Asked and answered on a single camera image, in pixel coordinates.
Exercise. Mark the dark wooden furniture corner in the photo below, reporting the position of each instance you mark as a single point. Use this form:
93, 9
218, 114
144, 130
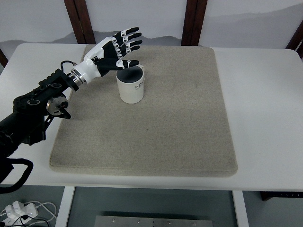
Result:
266, 195

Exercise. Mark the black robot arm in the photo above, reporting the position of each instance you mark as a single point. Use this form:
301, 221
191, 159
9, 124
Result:
34, 111

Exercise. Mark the white power strip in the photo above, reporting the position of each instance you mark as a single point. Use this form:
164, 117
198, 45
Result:
17, 214

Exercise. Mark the white ribbed cup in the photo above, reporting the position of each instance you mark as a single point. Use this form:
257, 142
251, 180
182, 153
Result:
130, 83

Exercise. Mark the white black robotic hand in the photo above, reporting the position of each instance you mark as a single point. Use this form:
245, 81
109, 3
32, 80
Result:
95, 65

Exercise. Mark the dark wooden frame post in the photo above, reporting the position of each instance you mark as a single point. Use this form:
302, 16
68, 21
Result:
80, 21
193, 22
296, 42
3, 59

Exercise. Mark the white table leg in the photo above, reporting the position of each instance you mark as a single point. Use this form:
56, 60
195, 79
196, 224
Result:
65, 206
240, 209

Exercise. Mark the grey felt mat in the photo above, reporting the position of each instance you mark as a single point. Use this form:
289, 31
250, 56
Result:
179, 128

